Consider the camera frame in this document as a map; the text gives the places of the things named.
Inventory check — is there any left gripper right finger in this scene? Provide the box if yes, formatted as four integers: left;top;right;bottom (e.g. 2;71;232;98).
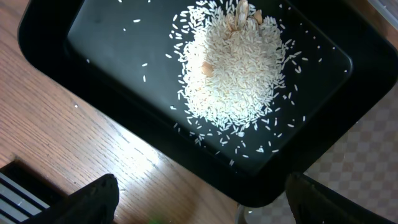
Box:
285;172;394;224

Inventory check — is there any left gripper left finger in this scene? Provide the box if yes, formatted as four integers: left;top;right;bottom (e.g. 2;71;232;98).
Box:
24;174;119;224

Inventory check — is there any rice food waste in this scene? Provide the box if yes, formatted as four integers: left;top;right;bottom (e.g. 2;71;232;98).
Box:
116;0;349;167

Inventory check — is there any black waste tray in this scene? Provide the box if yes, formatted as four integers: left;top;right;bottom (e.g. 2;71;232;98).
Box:
18;1;397;207

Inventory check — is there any dark brown serving tray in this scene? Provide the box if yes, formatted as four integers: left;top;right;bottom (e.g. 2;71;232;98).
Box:
239;83;398;224

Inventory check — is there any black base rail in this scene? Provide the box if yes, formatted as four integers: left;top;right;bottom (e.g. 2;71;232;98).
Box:
1;160;67;223

